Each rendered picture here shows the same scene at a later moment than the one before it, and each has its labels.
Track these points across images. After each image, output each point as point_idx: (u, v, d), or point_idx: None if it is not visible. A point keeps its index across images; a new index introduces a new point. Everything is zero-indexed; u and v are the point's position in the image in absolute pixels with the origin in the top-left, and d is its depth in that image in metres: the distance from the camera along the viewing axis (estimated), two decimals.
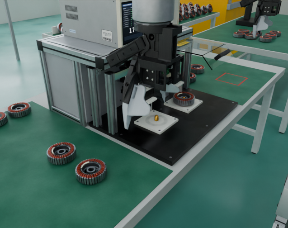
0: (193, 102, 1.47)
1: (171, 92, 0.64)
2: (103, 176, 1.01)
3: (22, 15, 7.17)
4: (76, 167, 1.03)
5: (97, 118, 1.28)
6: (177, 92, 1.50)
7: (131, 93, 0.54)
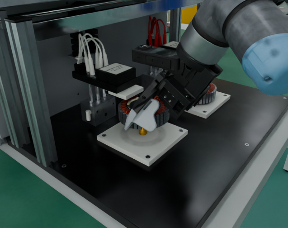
0: (214, 98, 0.79)
1: None
2: (165, 117, 0.59)
3: None
4: (119, 103, 0.62)
5: (16, 130, 0.60)
6: None
7: (144, 105, 0.53)
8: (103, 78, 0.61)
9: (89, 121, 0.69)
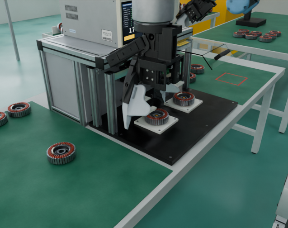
0: (193, 102, 1.47)
1: (171, 92, 0.64)
2: (166, 120, 1.29)
3: (22, 15, 7.17)
4: None
5: (97, 118, 1.28)
6: (177, 92, 1.50)
7: (131, 93, 0.54)
8: None
9: None
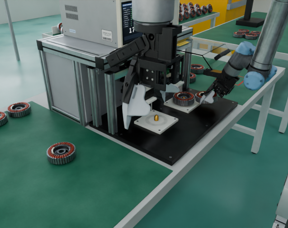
0: (194, 101, 1.48)
1: (171, 92, 0.64)
2: (216, 98, 1.42)
3: (22, 15, 7.17)
4: (195, 94, 1.46)
5: (97, 118, 1.28)
6: (176, 93, 1.49)
7: (131, 93, 0.54)
8: None
9: None
